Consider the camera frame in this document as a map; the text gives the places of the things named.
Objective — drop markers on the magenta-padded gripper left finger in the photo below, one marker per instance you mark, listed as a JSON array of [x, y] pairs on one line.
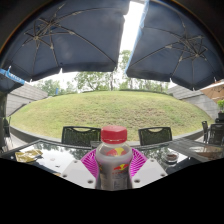
[[77, 171]]

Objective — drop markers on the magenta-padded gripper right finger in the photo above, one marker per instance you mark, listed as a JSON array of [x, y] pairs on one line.
[[148, 171]]

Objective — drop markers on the red-capped drink bottle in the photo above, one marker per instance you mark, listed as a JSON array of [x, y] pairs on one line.
[[113, 160]]

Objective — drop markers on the small round ashtray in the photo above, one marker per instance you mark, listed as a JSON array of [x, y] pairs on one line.
[[171, 156]]

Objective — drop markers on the dark mesh-back patio chair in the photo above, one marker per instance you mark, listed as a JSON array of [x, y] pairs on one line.
[[81, 136], [155, 136]]

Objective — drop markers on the yellow crumpled packet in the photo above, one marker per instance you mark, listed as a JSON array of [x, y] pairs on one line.
[[28, 155]]

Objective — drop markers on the dark wicker patio chair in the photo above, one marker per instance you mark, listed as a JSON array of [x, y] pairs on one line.
[[216, 133]]

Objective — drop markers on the potted green plant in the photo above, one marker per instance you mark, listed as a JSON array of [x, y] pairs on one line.
[[221, 106]]

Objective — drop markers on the beige patio umbrella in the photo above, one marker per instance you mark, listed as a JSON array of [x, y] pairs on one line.
[[215, 90]]

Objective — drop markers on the large navy patio umbrella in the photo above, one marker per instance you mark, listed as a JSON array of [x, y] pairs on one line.
[[66, 36], [176, 43]]

